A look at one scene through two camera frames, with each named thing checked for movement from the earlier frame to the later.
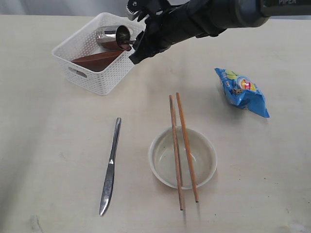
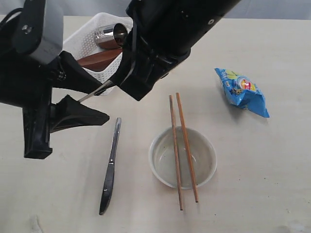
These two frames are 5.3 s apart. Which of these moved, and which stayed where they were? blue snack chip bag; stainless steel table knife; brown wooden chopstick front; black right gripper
Moved: black right gripper
Stayed: blue snack chip bag; brown wooden chopstick front; stainless steel table knife
